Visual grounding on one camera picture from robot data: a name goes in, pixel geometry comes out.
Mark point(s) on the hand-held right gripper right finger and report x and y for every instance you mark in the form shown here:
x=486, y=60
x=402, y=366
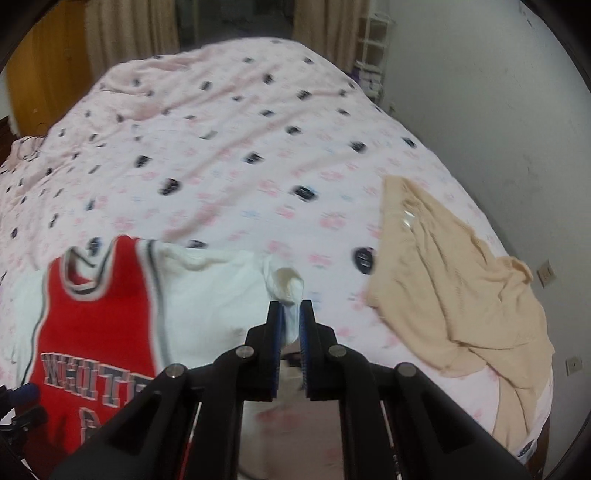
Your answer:
x=305, y=360

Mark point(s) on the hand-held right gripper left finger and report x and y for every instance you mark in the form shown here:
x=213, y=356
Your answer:
x=277, y=364

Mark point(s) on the beige garment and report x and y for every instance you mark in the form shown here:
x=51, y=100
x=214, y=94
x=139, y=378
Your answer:
x=438, y=277

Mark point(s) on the orange wooden wardrobe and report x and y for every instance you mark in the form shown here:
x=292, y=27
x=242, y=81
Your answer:
x=51, y=69

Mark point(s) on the red and white jersey shirt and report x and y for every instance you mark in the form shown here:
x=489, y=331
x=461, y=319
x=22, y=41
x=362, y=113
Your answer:
x=97, y=314

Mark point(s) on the stack of small white boxes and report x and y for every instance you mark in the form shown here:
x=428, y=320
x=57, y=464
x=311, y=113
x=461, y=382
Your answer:
x=369, y=79

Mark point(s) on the white shelf rack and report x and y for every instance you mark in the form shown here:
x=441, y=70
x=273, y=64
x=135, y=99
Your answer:
x=375, y=41

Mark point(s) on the beige curtain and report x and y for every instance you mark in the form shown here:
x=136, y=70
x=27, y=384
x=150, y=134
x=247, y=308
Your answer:
x=332, y=27
x=129, y=32

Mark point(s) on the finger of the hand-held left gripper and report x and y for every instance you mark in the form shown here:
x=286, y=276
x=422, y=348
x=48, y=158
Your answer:
x=31, y=416
x=25, y=393

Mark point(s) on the white wall socket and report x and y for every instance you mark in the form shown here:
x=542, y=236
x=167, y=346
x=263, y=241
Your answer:
x=574, y=364
x=547, y=273

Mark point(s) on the pink cat print blanket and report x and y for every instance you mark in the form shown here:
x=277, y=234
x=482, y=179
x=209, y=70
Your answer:
x=231, y=161

